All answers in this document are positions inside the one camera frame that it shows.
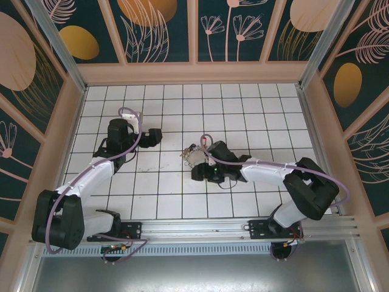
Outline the silver keyring bunch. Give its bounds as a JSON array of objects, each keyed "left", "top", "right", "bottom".
[{"left": 181, "top": 143, "right": 210, "bottom": 167}]

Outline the grey metal sheet panel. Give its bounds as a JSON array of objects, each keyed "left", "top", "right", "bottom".
[{"left": 18, "top": 240, "right": 375, "bottom": 292}]

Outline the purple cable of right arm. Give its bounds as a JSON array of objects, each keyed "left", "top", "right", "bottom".
[{"left": 199, "top": 133, "right": 349, "bottom": 214}]

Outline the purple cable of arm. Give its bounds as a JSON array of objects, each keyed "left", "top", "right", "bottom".
[
  {"left": 44, "top": 106, "right": 150, "bottom": 265},
  {"left": 199, "top": 133, "right": 349, "bottom": 214}
]

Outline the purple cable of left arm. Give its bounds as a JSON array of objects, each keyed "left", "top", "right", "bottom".
[{"left": 44, "top": 106, "right": 150, "bottom": 265}]

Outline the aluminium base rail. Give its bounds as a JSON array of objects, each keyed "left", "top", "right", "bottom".
[{"left": 30, "top": 214, "right": 357, "bottom": 245}]

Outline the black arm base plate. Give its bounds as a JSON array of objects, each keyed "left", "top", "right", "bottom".
[
  {"left": 87, "top": 221, "right": 143, "bottom": 243},
  {"left": 248, "top": 218, "right": 305, "bottom": 242}
]

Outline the perforated grey cable duct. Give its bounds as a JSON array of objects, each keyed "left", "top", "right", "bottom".
[{"left": 42, "top": 243, "right": 305, "bottom": 257}]

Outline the aluminium side rail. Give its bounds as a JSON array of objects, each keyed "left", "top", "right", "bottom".
[{"left": 296, "top": 87, "right": 378, "bottom": 292}]

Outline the aluminium frame post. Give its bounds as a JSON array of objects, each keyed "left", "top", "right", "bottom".
[
  {"left": 25, "top": 0, "right": 89, "bottom": 93},
  {"left": 297, "top": 0, "right": 363, "bottom": 89}
]

